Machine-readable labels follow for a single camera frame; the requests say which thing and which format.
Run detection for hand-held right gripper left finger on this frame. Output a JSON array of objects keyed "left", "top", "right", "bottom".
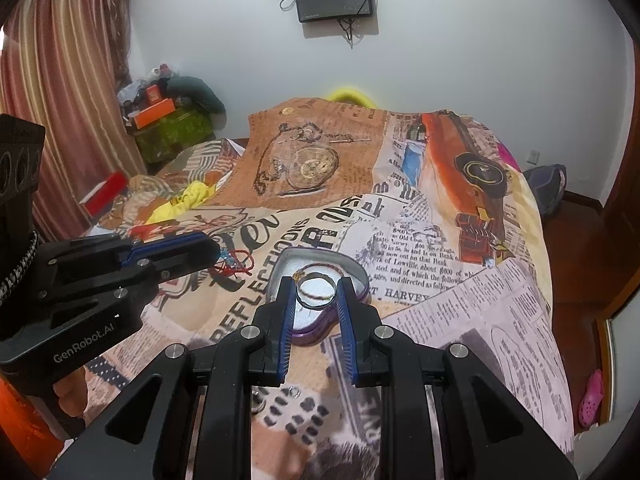
[{"left": 50, "top": 276, "right": 297, "bottom": 480}]

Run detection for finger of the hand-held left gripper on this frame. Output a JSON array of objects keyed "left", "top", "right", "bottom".
[
  {"left": 119, "top": 231, "right": 222, "bottom": 268},
  {"left": 135, "top": 250, "right": 222, "bottom": 293}
]

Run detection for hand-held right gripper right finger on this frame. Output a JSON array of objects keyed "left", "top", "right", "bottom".
[{"left": 335, "top": 279, "right": 577, "bottom": 480}]

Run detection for dark bangle bracelet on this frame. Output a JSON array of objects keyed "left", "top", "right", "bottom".
[{"left": 294, "top": 271, "right": 342, "bottom": 310}]

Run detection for red string bracelet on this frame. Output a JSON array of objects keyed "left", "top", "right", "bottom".
[{"left": 209, "top": 247, "right": 257, "bottom": 279}]

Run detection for heart-shaped tin box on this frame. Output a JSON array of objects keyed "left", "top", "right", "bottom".
[{"left": 264, "top": 247, "right": 371, "bottom": 347}]

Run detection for person's left hand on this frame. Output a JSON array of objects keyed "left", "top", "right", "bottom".
[{"left": 51, "top": 360, "right": 102, "bottom": 418}]

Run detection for yellow cloth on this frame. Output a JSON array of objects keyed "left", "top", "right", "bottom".
[{"left": 148, "top": 180, "right": 217, "bottom": 224}]

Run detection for red box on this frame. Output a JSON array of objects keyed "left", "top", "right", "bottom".
[{"left": 81, "top": 172, "right": 129, "bottom": 217}]

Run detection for green patterned cloth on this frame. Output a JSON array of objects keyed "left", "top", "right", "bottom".
[{"left": 134, "top": 107, "right": 213, "bottom": 164}]

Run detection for newspaper print blanket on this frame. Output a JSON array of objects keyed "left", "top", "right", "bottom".
[{"left": 82, "top": 95, "right": 576, "bottom": 480}]

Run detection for orange box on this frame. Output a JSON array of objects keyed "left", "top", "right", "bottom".
[{"left": 131, "top": 97, "right": 177, "bottom": 130}]

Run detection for striped red curtain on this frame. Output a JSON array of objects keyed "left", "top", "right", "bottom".
[{"left": 0, "top": 0, "right": 151, "bottom": 241}]

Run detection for dark grey bag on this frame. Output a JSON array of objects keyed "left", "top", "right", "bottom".
[{"left": 521, "top": 163, "right": 569, "bottom": 217}]

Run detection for pink clog shoe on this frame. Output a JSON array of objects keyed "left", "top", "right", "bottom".
[{"left": 578, "top": 368, "right": 604, "bottom": 429}]

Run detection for black monitor cables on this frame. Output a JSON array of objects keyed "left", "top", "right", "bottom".
[{"left": 278, "top": 0, "right": 368, "bottom": 51}]

